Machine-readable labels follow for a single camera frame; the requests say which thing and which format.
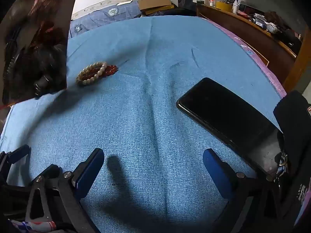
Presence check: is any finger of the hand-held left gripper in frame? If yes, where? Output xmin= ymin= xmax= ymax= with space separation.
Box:
xmin=0 ymin=145 xmax=31 ymax=175

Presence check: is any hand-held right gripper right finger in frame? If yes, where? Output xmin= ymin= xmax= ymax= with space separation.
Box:
xmin=202 ymin=148 xmax=287 ymax=233

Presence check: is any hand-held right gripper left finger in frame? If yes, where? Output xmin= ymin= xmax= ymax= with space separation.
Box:
xmin=24 ymin=148 xmax=105 ymax=233

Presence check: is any black smartphone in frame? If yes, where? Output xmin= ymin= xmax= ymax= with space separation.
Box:
xmin=176 ymin=77 xmax=283 ymax=181

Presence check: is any metal key bunch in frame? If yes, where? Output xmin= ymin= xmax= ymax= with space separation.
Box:
xmin=276 ymin=150 xmax=289 ymax=182

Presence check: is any striped cloth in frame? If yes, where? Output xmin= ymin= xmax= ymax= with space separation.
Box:
xmin=8 ymin=220 xmax=57 ymax=232

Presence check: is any black cloth bag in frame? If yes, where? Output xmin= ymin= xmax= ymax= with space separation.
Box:
xmin=273 ymin=90 xmax=311 ymax=233

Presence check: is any purple bed sheet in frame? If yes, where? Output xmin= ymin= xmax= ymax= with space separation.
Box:
xmin=206 ymin=17 xmax=287 ymax=97

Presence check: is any blue checkered quilt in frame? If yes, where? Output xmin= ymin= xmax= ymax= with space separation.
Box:
xmin=69 ymin=0 xmax=142 ymax=39

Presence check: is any yellow tape roll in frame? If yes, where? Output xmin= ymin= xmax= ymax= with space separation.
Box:
xmin=216 ymin=1 xmax=234 ymax=12

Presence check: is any flat yellow box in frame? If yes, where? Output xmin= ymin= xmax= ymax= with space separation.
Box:
xmin=145 ymin=5 xmax=175 ymax=15

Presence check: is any black paper bag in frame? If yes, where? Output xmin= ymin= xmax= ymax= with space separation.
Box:
xmin=178 ymin=0 xmax=198 ymax=10

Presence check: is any open cardboard box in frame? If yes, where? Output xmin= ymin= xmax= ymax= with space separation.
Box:
xmin=138 ymin=0 xmax=173 ymax=11

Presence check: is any pearl bead bracelet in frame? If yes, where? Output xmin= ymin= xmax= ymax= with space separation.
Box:
xmin=76 ymin=61 xmax=108 ymax=86

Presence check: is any red bead bracelet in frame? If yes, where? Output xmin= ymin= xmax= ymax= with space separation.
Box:
xmin=81 ymin=64 xmax=119 ymax=80

